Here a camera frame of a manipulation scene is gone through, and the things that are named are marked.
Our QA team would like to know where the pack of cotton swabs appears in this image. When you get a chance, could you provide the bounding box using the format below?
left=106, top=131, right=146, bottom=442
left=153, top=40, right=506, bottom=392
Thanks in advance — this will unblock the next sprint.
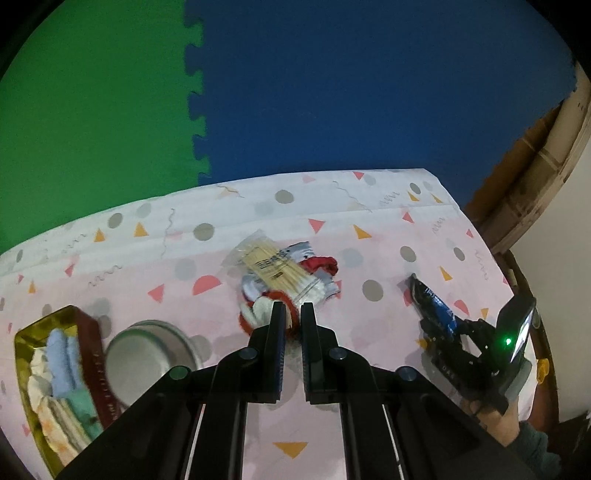
left=222, top=233, right=331, bottom=305

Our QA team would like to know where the green towel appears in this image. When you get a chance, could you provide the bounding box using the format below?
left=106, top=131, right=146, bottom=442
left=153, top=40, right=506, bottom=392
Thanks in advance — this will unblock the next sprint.
left=67, top=390, right=105, bottom=439

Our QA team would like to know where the blue foam mat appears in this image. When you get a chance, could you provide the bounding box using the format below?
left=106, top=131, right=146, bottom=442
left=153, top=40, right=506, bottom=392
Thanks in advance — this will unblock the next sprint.
left=184, top=0, right=580, bottom=204

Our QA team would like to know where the person's right forearm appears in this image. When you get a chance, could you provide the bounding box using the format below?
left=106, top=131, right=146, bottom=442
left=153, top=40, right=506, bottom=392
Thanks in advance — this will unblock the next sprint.
left=505, top=420, right=561, bottom=480

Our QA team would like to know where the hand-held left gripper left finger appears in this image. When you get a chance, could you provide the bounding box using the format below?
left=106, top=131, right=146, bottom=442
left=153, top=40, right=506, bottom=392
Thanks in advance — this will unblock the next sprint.
left=55, top=301, right=287, bottom=480

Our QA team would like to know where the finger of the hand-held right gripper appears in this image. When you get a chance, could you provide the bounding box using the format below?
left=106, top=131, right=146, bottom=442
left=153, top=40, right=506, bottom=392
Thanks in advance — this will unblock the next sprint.
left=418, top=314, right=451, bottom=354
left=455, top=316, right=486, bottom=352

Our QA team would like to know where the pink patterned tablecloth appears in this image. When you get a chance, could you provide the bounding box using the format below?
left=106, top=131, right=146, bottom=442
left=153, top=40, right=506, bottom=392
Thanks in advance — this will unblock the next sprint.
left=0, top=168, right=539, bottom=480

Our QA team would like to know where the round metal tin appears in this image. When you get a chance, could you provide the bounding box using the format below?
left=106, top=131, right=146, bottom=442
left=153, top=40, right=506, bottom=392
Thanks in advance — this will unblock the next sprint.
left=105, top=320, right=204, bottom=409

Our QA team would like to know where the gold tin box red rim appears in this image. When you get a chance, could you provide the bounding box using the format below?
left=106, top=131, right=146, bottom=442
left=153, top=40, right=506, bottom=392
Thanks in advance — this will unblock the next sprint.
left=14, top=305, right=118, bottom=472

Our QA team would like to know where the green foam mat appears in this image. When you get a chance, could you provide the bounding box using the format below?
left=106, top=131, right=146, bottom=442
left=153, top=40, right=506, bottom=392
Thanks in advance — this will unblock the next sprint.
left=0, top=0, right=215, bottom=254

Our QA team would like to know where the light blue towel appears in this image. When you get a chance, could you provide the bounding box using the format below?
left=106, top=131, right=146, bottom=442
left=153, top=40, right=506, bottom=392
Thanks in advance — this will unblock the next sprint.
left=46, top=329, right=84, bottom=398

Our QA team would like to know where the person's right hand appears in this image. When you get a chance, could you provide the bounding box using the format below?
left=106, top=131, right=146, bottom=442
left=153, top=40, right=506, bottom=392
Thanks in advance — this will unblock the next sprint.
left=462, top=397, right=520, bottom=446

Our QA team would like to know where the cream towel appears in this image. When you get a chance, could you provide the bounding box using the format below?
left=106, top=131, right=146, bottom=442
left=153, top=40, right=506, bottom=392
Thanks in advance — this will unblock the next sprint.
left=28, top=344, right=54, bottom=398

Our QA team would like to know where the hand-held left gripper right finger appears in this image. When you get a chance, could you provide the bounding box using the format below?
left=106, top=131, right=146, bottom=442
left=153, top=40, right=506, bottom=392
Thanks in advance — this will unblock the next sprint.
left=301, top=302, right=541, bottom=480

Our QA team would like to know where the peach white towel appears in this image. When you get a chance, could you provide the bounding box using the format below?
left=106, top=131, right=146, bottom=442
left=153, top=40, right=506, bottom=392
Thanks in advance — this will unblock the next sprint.
left=37, top=397, right=88, bottom=455

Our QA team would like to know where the blue snack packet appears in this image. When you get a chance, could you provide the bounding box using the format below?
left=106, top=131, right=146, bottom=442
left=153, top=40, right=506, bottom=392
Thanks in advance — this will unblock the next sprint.
left=409, top=273, right=459, bottom=335

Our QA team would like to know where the red and white sock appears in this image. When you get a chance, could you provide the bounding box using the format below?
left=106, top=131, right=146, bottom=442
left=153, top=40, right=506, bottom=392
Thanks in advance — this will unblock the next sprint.
left=238, top=291, right=303, bottom=337

